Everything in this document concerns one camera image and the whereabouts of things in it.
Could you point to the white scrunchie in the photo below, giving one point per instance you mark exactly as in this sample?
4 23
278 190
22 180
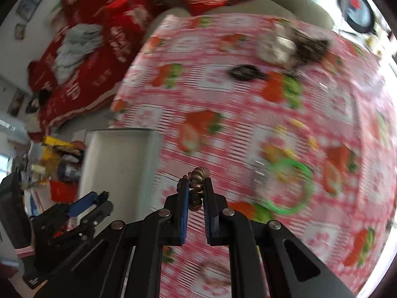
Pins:
279 46

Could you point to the red bed blanket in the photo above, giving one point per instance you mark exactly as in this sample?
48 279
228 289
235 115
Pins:
83 66

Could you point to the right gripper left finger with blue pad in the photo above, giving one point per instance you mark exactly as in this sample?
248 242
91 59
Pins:
177 204

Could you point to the beige green sofa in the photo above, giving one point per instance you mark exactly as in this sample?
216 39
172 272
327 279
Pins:
303 10

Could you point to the pink strawberry tablecloth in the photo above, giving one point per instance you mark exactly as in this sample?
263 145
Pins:
335 116

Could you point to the leopard print scrunchie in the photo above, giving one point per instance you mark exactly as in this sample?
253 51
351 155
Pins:
308 50

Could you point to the round black mirror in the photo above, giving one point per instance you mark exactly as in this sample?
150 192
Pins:
358 14

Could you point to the green plastic bangle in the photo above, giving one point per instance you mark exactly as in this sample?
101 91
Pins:
288 186

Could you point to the black oval hair clip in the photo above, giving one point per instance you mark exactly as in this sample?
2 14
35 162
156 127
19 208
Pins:
246 73

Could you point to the white jewelry tray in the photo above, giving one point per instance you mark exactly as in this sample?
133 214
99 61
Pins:
122 162

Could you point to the grey knitted cloth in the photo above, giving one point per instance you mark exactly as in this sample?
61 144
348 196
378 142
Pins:
79 42

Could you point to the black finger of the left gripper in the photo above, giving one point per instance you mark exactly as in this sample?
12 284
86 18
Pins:
103 208

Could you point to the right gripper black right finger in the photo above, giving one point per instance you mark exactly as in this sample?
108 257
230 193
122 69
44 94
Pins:
213 205

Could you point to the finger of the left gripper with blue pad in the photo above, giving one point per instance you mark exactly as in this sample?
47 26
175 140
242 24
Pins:
82 204

